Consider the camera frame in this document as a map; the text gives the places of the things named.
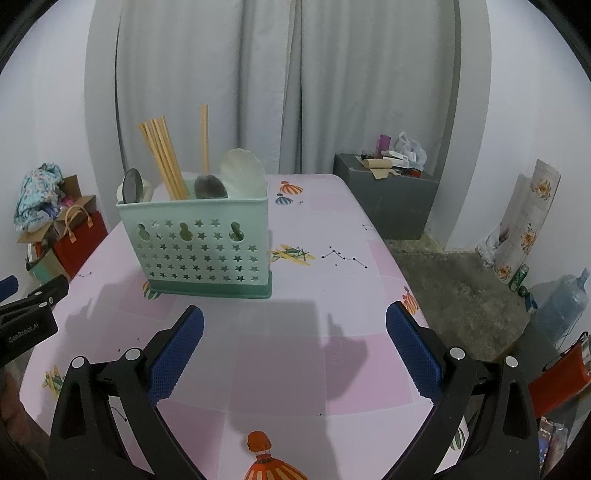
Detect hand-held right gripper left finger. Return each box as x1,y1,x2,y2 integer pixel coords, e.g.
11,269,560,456
47,305,206,480

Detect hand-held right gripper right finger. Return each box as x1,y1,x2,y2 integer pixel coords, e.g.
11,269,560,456
385,301,542,480

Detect green plastic utensil basket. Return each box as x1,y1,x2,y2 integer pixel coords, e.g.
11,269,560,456
115,196,274,301

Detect shiny metal spoon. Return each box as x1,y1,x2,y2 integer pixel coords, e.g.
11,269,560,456
122,168,145,204

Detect dark grey spoon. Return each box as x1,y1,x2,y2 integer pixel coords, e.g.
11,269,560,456
193,174,229,200

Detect bundle of wooden chopsticks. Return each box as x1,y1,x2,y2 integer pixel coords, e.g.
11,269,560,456
139,117,190,201

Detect single wooden chopstick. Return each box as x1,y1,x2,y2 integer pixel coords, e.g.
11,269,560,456
199,104,210,175

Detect person's left forearm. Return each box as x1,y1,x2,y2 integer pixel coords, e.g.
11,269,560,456
0,367,35,467

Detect teal paper bag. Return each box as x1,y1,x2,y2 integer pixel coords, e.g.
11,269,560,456
25,251,70,284

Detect patterned cloth pile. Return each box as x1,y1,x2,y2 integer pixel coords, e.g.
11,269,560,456
15,162,65,227

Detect open cardboard box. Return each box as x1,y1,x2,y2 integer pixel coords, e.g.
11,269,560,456
58,174,83,200

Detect pink printed tablecloth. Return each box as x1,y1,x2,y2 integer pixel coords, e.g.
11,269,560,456
18,173,467,480

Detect crumpled white cloth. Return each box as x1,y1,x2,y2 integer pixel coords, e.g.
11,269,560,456
476,222,509,268

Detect red pouch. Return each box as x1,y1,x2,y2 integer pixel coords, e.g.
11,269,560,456
526,339,591,421

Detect grey cabinet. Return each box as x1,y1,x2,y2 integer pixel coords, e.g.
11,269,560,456
333,152,441,241

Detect large clear water bottle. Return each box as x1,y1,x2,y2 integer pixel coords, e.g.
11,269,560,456
533,268,591,344

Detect brown cardboard scraps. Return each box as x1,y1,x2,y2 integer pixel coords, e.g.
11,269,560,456
355,154,407,182

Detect white plastic bag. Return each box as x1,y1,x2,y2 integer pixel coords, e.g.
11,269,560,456
396,131,428,171

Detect white curtain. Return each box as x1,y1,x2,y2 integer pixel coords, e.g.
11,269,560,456
293,0,462,176
113,0,298,178

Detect red bag with handles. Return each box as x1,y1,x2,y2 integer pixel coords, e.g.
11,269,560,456
52,205,109,278

